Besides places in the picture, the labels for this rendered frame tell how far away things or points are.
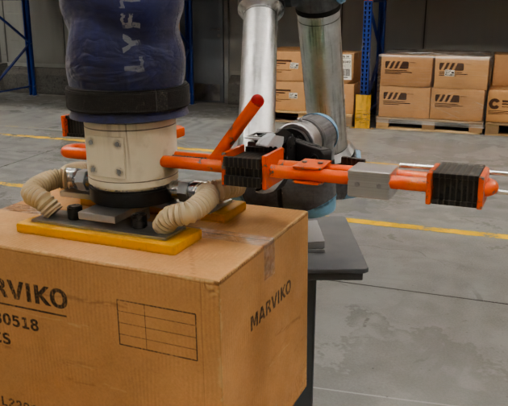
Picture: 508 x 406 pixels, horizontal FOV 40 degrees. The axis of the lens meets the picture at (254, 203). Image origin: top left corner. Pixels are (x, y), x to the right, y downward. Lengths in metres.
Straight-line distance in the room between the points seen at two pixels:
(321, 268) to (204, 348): 0.91
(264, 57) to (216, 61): 8.68
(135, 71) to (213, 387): 0.54
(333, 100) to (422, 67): 6.40
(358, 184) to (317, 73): 0.80
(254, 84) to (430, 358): 1.84
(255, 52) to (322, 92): 0.31
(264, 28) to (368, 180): 0.69
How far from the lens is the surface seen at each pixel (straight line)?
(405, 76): 8.35
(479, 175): 1.10
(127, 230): 1.25
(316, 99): 1.94
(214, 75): 10.38
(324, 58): 1.87
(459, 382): 3.02
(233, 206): 1.38
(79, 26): 1.26
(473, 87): 8.30
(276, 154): 1.21
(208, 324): 1.11
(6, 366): 1.42
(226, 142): 1.23
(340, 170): 1.18
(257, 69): 1.65
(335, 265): 2.02
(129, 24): 1.22
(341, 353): 3.14
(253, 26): 1.73
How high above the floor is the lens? 1.48
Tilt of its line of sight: 16 degrees down
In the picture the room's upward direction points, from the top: straight up
